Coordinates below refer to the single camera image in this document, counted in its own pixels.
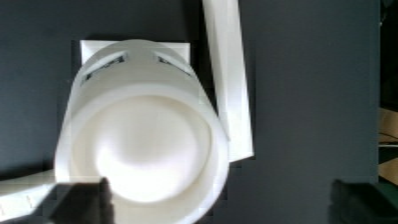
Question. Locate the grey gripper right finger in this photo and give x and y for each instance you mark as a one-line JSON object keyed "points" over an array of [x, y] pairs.
{"points": [[362, 203]]}

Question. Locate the white right fence block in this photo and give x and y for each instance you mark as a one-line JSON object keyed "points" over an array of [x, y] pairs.
{"points": [[229, 75]]}

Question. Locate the white lamp base with tags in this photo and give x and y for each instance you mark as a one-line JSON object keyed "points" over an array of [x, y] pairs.
{"points": [[94, 46]]}

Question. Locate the white lamp shade with tags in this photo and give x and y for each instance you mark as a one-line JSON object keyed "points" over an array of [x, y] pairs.
{"points": [[142, 136]]}

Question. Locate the white front fence bar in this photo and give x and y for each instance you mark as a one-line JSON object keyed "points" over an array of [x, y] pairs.
{"points": [[21, 194]]}

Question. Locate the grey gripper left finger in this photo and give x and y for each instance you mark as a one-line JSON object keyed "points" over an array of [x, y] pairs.
{"points": [[76, 204]]}

